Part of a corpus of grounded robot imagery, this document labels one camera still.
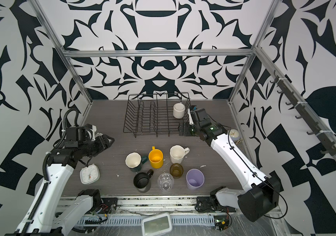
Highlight white mug red inside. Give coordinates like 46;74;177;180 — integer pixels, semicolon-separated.
173;103;186;119

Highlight black wire dish rack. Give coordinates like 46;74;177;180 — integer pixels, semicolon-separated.
123;92;191;137

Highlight dark green mug white inside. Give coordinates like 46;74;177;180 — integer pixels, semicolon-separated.
125;152;148;173

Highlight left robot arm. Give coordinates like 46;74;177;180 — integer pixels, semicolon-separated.
12;109;115;236

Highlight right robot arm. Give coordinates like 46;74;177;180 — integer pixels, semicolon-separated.
182;105;282;222

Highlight cream white mug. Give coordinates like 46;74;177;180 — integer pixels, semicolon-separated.
170;145;190;164

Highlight square white clock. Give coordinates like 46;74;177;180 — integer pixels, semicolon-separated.
80;164;100;185

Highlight yellow mug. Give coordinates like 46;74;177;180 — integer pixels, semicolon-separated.
148;146;164;169

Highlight olive glass cup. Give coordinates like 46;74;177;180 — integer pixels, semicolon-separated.
170;163;184;179

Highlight round grey alarm clock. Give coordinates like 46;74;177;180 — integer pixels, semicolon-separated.
229;129;241;143

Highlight lilac plastic cup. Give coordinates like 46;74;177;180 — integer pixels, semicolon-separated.
186;169;205;190

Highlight black mug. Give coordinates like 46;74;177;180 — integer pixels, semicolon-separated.
133;169;154;193

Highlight clear glass cup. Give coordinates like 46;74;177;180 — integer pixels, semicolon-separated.
157;173;174;191

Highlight small circuit board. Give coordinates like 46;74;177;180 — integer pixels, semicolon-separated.
214;215;232;231

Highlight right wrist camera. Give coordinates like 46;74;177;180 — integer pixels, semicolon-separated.
188;108;196;125

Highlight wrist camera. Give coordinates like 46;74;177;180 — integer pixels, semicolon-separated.
188;108;196;125
85;124;103;141

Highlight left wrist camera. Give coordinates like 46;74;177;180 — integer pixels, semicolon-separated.
85;124;103;141

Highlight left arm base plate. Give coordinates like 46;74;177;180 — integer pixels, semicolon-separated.
95;197;118;214

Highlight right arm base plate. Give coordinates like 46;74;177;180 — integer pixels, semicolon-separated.
195;196;236;213

